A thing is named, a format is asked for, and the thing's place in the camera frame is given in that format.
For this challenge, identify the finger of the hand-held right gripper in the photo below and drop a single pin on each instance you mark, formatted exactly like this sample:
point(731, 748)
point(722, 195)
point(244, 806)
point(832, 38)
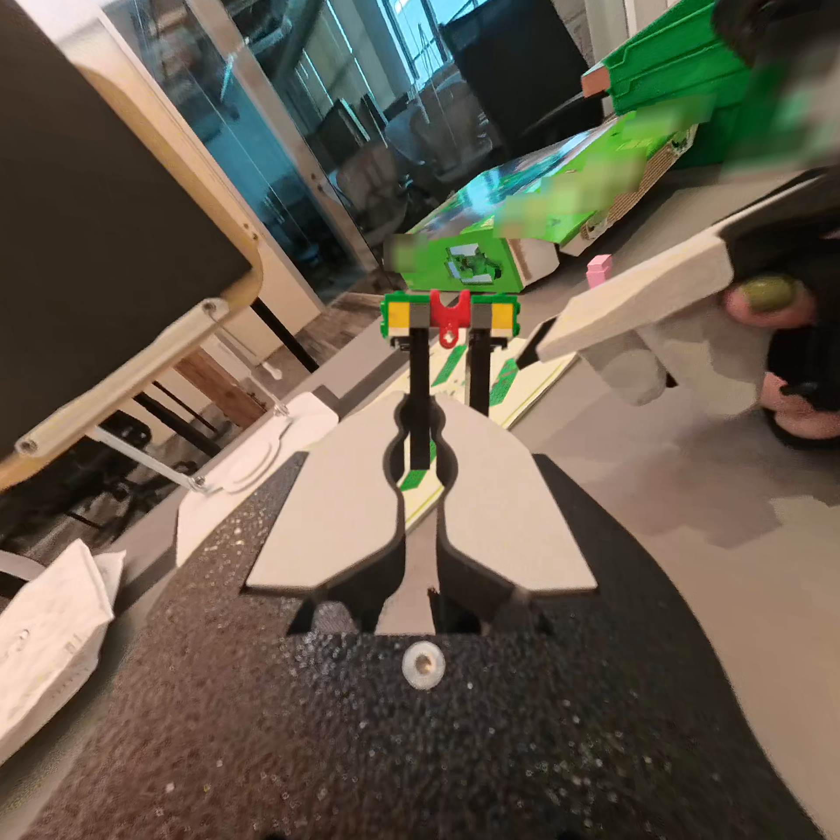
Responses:
point(643, 289)

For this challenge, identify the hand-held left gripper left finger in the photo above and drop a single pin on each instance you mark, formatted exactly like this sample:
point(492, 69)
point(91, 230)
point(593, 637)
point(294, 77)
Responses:
point(315, 518)

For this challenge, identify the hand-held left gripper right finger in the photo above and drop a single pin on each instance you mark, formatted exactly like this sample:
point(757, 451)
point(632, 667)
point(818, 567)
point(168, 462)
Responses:
point(518, 518)

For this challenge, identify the toy brick assembly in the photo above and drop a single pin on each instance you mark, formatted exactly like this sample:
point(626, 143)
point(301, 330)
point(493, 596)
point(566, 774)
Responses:
point(449, 315)

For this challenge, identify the person's right hand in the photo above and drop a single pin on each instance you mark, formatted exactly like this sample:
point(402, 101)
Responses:
point(768, 295)

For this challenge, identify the small pink brick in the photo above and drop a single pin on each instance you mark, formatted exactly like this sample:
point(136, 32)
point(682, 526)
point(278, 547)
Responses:
point(600, 270)

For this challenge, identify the white plastic tray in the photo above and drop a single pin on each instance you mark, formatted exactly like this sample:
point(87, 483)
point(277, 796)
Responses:
point(262, 453)

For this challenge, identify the brick instruction booklet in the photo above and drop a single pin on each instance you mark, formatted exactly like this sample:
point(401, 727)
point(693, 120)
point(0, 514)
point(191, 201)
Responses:
point(535, 384)

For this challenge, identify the green toy set box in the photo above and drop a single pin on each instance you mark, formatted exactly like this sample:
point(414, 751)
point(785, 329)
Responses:
point(472, 203)

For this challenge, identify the green plastic bins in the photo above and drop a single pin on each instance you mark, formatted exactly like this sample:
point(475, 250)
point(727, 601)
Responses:
point(663, 72)

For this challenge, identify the white paper bag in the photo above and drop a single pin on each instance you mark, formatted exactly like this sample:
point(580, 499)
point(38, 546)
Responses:
point(46, 643)

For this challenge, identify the metal bracket bar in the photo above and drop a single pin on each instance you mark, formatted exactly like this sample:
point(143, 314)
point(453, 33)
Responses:
point(131, 374)

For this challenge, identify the black panel with wooden frame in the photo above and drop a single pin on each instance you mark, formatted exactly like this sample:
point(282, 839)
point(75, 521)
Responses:
point(98, 229)

